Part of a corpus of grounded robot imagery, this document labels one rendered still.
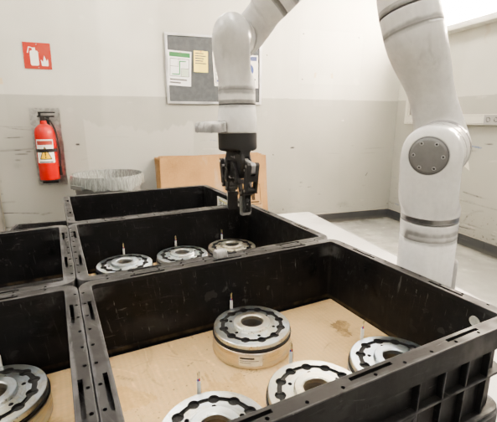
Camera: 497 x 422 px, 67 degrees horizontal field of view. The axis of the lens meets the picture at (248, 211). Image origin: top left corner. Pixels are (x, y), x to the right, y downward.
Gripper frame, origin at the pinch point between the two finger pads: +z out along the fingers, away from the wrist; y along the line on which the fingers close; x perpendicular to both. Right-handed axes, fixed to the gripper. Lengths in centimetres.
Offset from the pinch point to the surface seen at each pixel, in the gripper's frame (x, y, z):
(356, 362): 3.9, -39.1, 10.5
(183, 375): 20.7, -28.4, 13.4
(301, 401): 17, -48, 4
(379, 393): 10.4, -48.4, 5.3
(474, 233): -290, 130, 80
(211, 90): -102, 276, -48
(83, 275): 30.0, -16.5, 3.2
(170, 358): 21.2, -24.5, 13.4
